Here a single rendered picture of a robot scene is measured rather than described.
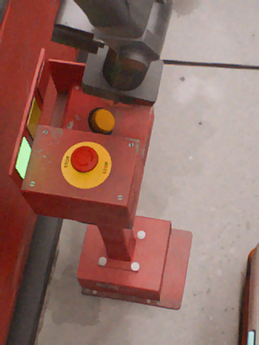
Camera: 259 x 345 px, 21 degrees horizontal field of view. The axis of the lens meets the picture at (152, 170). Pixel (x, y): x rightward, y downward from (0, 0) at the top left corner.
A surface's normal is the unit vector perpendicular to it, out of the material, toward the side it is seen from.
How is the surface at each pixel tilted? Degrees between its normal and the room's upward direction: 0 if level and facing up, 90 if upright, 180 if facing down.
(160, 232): 3
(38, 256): 0
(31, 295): 0
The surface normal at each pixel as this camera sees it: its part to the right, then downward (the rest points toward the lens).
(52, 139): -0.04, -0.36
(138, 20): 0.86, 0.17
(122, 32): -0.21, 0.97
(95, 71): 0.21, -0.32
